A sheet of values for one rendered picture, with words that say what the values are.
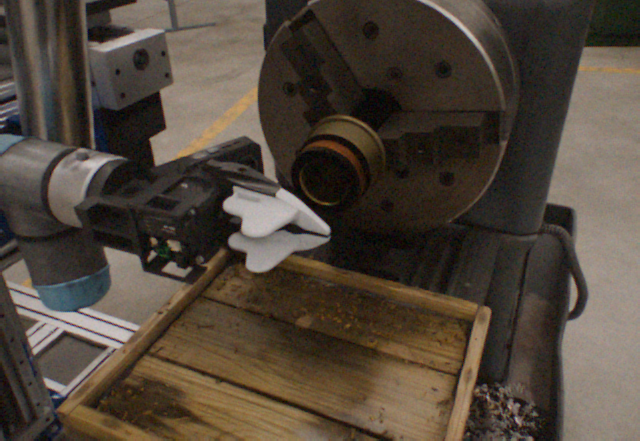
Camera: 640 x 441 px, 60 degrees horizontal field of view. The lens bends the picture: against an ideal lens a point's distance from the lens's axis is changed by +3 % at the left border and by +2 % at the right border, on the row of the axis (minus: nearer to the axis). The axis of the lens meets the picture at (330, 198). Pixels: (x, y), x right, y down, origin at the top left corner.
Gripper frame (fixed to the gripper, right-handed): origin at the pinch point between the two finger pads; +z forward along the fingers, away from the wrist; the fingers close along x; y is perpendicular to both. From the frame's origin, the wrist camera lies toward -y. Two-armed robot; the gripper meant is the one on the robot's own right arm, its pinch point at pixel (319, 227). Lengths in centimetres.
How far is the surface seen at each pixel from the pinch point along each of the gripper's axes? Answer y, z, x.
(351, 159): -9.0, -0.5, 2.1
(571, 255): -53, 25, -34
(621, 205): -213, 54, -113
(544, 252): -83, 22, -56
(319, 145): -8.8, -3.7, 3.1
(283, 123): -22.6, -15.2, -2.1
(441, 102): -22.7, 5.1, 3.5
